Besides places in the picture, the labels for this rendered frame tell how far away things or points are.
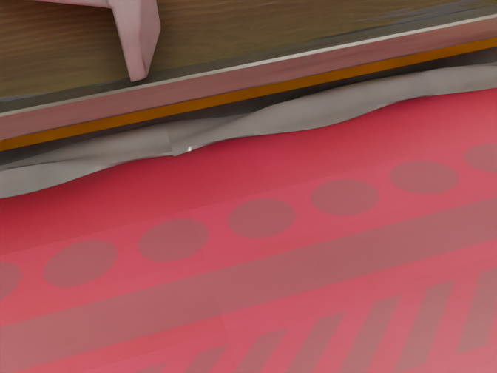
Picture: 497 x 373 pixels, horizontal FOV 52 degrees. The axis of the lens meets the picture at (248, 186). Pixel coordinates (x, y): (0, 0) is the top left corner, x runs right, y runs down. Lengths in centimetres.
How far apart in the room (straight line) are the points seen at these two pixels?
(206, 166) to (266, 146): 3
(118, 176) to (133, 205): 3
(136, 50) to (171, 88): 2
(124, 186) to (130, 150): 3
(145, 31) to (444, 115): 13
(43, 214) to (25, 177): 3
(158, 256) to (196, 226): 2
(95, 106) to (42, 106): 2
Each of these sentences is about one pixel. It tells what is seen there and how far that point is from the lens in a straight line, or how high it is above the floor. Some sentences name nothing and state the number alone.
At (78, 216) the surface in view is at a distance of 19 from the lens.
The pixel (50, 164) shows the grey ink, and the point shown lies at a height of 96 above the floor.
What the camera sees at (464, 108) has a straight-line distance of 24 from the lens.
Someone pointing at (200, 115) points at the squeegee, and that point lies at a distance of 24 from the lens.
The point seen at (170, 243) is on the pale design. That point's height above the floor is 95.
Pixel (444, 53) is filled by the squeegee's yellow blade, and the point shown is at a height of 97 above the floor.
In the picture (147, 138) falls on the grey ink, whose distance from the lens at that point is 23.
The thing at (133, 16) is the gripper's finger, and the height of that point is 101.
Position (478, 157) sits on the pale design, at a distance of 20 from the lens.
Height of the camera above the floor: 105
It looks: 30 degrees down
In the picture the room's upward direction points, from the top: 8 degrees counter-clockwise
